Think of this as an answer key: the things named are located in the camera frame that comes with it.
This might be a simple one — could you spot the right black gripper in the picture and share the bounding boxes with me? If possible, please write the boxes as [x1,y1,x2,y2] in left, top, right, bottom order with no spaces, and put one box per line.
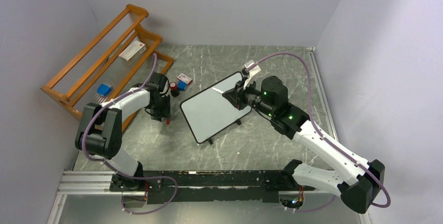
[223,76,275,117]

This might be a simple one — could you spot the white red marker pen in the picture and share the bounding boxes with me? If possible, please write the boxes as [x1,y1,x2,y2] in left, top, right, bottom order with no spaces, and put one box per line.
[212,87,225,95]

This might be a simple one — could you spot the black framed whiteboard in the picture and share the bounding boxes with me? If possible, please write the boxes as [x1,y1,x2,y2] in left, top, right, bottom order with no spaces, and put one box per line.
[180,72,252,144]

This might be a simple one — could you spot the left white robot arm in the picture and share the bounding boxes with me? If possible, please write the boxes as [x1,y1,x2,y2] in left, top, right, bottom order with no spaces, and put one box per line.
[75,72,171,191]

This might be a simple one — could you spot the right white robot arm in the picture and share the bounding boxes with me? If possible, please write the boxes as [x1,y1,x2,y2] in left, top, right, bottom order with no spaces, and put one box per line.
[221,76,385,214]

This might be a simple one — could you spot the blue small block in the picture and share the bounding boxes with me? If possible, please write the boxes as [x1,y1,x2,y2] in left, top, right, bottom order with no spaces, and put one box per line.
[177,80,188,91]

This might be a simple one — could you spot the red white small box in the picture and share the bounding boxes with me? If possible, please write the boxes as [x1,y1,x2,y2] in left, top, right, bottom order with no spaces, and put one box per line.
[177,73,193,86]

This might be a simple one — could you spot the blue block on rack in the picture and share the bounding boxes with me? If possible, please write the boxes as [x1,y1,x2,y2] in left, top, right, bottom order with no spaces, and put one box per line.
[96,84,112,97]

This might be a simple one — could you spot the white red box on rack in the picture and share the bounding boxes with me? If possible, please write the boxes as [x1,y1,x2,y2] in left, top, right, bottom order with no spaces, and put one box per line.
[119,40,147,62]

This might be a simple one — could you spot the orange wooden rack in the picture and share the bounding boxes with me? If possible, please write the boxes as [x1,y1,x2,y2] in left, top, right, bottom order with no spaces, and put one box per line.
[41,4,174,120]

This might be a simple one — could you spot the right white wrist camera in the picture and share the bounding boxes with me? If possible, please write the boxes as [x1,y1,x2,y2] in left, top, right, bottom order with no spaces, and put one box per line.
[243,60,261,89]

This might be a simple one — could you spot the black base frame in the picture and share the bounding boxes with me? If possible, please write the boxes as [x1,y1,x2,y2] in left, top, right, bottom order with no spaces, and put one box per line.
[109,170,302,204]

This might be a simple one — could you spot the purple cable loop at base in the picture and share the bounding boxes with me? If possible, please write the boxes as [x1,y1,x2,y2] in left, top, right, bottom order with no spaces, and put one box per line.
[121,182,178,216]

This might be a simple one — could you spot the aluminium rail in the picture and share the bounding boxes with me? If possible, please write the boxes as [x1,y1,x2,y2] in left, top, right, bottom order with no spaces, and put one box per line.
[46,46,372,224]

